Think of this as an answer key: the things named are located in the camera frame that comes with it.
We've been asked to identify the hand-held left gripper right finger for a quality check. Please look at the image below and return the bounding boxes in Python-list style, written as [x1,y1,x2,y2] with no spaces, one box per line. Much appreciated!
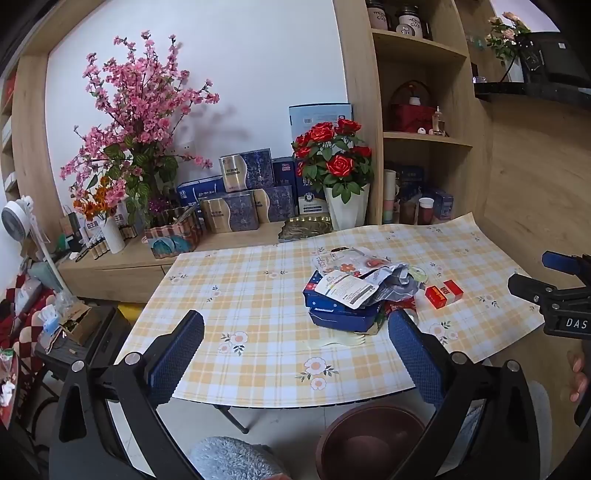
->
[387,309,543,480]

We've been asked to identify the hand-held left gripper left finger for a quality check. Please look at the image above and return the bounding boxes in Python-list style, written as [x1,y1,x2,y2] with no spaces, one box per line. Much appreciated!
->
[48,309,206,480]

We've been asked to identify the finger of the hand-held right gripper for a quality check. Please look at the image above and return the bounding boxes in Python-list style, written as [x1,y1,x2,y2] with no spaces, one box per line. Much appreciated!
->
[541,250,591,278]
[508,273,561,305]

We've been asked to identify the red foil wrapper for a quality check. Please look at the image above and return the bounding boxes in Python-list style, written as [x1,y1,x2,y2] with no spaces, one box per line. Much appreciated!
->
[384,298,417,320]

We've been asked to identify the small red box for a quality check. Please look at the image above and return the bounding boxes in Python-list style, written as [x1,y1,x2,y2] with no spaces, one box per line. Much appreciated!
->
[425,280,465,309]

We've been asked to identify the red snack wrapper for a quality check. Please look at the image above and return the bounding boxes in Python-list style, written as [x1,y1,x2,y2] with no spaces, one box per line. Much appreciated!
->
[365,263,421,305]

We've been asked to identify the blue cardboard box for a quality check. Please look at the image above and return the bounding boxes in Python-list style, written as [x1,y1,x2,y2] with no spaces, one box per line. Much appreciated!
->
[302,270,384,333]

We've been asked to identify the white snack packet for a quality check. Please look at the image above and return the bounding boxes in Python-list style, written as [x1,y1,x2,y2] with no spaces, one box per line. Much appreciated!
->
[314,272,379,310]

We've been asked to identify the brown waste bin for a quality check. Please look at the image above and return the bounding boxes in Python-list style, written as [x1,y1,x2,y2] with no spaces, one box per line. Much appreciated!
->
[316,403,432,480]

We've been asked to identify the clear floral packet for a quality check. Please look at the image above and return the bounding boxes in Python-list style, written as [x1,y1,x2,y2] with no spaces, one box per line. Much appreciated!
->
[314,247,393,278]

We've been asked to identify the person's right hand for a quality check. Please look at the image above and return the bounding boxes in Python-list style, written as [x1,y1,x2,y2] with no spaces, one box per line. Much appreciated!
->
[571,344,591,402]

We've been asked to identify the black crate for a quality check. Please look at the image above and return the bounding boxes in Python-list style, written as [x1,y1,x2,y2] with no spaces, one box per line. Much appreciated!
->
[34,305,123,398]

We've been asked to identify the person's right leg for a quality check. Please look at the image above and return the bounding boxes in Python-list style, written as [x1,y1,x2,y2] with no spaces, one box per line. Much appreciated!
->
[526,381,552,416]

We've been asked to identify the wooden sideboard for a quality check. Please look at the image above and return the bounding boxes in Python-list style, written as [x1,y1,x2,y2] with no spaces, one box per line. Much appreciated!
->
[58,222,287,305]

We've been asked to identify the plaid folding table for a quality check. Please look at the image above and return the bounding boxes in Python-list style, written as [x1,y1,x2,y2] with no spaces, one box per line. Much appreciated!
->
[113,211,546,409]

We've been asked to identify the open cardboard box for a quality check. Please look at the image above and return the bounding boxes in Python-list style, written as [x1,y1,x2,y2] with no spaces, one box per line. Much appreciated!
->
[44,300,93,344]

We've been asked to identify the grey fluffy stool cushion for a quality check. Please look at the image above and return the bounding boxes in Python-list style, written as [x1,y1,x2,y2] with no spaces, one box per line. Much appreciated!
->
[189,436,287,480]

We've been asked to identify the small blue box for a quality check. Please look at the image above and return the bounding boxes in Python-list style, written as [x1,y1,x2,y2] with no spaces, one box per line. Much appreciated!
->
[434,189,455,220]

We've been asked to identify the striped woven basket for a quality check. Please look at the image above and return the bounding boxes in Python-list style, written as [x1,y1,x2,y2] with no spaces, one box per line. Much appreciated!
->
[142,205,206,258]

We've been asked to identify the row of small bottles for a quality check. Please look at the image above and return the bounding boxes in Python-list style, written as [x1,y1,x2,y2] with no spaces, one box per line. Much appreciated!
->
[76,242,109,263]

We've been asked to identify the tall white vase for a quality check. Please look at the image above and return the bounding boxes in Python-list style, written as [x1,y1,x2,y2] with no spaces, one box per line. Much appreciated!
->
[98,216,126,254]

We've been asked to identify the gold and blue gift box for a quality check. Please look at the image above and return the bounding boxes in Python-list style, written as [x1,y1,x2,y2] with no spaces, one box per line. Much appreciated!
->
[219,148,275,192]
[252,185,296,223]
[199,193,259,233]

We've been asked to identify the dark blue picture box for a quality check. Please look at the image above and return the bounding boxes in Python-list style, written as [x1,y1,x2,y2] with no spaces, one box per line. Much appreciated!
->
[396,166,426,204]

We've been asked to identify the white ribbed flower pot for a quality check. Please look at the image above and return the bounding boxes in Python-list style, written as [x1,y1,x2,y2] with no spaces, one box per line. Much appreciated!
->
[323,184,370,230]

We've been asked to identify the red checked blanket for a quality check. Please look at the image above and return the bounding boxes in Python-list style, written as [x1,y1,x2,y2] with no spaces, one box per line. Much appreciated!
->
[0,272,51,361]

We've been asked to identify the stack of pastel cups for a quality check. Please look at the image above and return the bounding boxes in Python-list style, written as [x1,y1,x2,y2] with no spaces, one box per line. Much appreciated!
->
[382,169,399,224]

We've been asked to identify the brown paper bag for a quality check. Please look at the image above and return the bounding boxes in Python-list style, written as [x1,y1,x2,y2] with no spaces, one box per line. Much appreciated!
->
[59,205,86,241]

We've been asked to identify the gold leaf-shaped tray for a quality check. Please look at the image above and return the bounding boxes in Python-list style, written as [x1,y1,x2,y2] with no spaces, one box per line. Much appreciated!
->
[278,215,334,242]

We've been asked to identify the orange flower bunch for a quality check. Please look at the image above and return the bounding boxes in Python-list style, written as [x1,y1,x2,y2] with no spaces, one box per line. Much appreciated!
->
[73,185,116,221]

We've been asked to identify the white and blue box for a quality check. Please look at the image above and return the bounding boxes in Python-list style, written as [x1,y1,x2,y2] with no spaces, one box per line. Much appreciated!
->
[295,178,329,216]

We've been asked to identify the black box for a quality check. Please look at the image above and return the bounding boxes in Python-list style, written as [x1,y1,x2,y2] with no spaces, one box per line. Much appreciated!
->
[517,32,591,85]

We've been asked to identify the red gift basket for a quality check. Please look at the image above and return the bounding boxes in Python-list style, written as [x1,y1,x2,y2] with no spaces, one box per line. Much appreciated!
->
[387,80,437,134]

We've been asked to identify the red rose bouquet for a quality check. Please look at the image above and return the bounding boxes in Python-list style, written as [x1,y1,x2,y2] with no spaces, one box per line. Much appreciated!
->
[291,119,375,204]

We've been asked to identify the navy gift box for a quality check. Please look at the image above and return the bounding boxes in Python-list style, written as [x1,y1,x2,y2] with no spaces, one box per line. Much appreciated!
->
[271,157,298,188]

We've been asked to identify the white desk fan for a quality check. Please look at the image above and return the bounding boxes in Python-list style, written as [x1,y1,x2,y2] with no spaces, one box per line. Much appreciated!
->
[1,195,63,296]

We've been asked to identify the pale rose bouquet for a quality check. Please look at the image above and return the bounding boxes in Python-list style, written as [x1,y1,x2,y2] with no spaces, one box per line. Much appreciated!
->
[485,11,532,63]

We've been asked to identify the large pale blue box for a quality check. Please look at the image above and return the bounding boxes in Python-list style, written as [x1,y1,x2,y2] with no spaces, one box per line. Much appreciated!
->
[288,103,354,139]

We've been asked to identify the pink blossom bouquet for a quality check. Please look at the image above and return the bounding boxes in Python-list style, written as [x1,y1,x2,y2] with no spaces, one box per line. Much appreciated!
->
[60,30,221,227]

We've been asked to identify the wooden side shelf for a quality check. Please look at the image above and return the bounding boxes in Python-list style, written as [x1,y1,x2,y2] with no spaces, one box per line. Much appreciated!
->
[0,55,51,217]

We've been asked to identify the wooden shelf unit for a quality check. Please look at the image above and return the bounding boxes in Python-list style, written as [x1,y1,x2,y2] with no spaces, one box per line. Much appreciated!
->
[333,0,490,227]

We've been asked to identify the white ceramic jar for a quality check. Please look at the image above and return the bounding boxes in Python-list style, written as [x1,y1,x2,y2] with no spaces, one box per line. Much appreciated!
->
[396,4,426,37]

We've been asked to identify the dark glass jar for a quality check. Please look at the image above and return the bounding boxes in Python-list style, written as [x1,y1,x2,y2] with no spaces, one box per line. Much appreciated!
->
[366,0,393,31]

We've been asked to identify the black folding table frame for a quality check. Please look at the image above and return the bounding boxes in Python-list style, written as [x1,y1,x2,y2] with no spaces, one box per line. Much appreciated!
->
[217,406,250,435]

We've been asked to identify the black wall shelf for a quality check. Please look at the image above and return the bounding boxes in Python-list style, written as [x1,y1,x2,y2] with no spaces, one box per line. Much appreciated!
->
[473,80,591,103]

